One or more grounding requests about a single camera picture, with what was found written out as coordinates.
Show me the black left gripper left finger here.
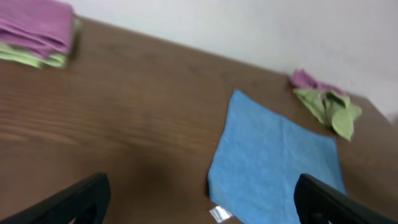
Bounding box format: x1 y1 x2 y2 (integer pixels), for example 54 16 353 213
1 172 111 224

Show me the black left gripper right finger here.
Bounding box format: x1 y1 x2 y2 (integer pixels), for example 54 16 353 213
294 174 397 224

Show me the blue microfiber cloth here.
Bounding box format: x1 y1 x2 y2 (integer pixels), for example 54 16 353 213
208 90 346 224

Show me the crumpled green cloth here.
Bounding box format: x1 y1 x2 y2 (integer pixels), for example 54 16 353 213
294 88 362 141

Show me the crumpled purple cloth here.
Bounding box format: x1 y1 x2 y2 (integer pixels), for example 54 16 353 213
290 69 346 95

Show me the folded green cloth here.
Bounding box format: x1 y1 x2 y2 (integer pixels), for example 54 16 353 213
1 18 81 68

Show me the folded purple cloth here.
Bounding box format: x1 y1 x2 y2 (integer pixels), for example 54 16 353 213
1 0 74 58

